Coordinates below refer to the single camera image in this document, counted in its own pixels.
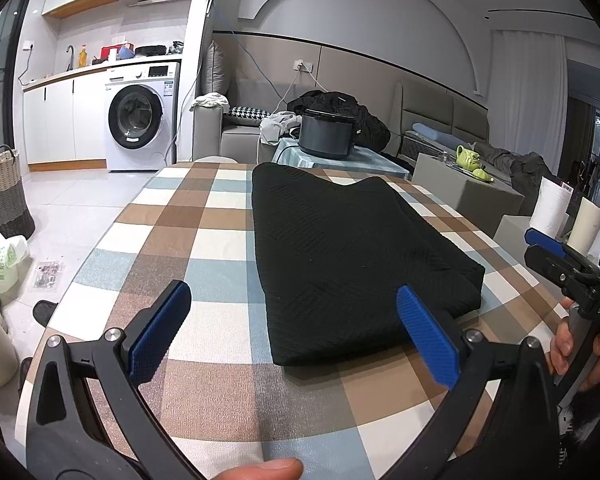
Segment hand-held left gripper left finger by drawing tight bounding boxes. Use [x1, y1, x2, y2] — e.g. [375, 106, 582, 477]
[27, 280, 193, 480]

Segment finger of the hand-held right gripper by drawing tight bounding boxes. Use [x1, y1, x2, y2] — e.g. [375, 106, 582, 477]
[524, 227, 568, 260]
[524, 245, 576, 292]

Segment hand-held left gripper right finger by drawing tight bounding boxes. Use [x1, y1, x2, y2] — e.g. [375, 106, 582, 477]
[380, 284, 563, 480]

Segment black knit sweater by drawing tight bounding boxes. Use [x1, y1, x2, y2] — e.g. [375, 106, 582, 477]
[251, 162, 486, 367]

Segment person's right forearm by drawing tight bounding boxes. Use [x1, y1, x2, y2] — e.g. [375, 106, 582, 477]
[557, 380, 600, 466]

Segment white clothes pile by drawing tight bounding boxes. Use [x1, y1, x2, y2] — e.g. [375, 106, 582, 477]
[259, 111, 303, 145]

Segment person's right hand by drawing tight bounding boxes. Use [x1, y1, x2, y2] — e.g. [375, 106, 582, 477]
[549, 297, 600, 393]

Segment person's left hand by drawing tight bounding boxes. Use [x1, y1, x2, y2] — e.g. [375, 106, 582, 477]
[220, 457, 303, 480]

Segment pale cube stool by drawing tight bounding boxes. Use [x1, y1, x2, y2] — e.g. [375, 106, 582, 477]
[494, 214, 537, 248]

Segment white paper towel roll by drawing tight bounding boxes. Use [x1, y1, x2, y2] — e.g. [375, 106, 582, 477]
[529, 176, 573, 238]

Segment cream paper roll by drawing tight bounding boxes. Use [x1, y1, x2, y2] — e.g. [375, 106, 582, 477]
[566, 197, 600, 256]

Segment dark grey blanket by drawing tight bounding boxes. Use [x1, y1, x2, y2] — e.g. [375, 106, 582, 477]
[475, 142, 556, 206]

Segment grey cube table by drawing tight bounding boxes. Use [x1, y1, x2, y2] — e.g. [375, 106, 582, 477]
[411, 152, 525, 218]

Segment checkered tablecloth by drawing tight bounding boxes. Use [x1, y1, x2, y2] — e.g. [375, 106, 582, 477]
[17, 161, 576, 480]

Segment green teapot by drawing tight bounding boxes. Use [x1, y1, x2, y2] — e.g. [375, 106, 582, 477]
[455, 145, 483, 170]

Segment printed leaflet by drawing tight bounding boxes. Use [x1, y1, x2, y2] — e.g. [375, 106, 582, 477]
[32, 260, 63, 289]

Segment white curtain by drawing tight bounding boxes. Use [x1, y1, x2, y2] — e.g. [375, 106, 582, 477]
[487, 30, 568, 171]

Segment beige padded headboard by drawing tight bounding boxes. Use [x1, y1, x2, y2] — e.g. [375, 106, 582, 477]
[395, 80, 490, 151]

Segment blue pillow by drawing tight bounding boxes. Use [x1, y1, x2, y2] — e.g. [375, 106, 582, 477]
[412, 122, 453, 146]

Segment white plastic bag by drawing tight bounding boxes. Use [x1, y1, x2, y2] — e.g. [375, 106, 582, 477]
[0, 232, 31, 306]

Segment light blue storage box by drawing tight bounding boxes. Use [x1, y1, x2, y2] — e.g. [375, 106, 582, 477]
[271, 136, 412, 181]

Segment white washing machine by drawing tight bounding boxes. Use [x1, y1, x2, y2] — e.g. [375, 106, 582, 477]
[104, 61, 181, 172]

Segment grey sofa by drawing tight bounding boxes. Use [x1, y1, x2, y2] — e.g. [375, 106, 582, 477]
[192, 80, 301, 165]

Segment woven laundry basket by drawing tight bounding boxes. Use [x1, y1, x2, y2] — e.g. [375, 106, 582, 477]
[0, 145, 36, 241]

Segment black jacket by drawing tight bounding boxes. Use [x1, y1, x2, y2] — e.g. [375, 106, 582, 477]
[286, 91, 392, 152]

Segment dark grey rice cooker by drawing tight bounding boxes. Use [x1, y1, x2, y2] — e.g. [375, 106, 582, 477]
[298, 107, 358, 159]

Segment white kitchen cabinet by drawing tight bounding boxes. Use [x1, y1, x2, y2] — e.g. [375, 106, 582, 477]
[22, 67, 108, 166]

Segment houndstooth pillow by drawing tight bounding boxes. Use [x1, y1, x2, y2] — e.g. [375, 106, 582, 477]
[228, 106, 271, 127]

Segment white cloth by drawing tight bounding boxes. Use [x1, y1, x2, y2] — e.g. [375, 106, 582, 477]
[190, 92, 230, 113]

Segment grey cushion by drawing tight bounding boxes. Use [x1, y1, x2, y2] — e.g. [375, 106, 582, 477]
[202, 40, 229, 98]

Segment black framed glass door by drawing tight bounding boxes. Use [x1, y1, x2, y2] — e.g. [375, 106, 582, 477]
[0, 0, 36, 171]

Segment white cable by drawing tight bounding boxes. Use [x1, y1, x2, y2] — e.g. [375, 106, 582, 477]
[215, 0, 326, 111]

